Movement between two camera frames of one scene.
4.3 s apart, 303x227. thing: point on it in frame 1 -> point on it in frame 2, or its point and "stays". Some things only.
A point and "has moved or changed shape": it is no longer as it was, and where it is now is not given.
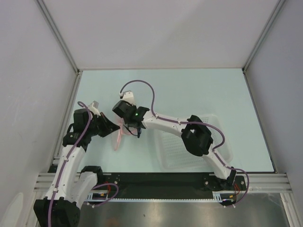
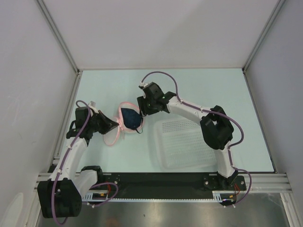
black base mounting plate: [170, 185] stays
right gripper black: [130, 105] -> [143, 110]
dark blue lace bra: [133, 131] has moved or changed shape
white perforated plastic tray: [170, 152] stays
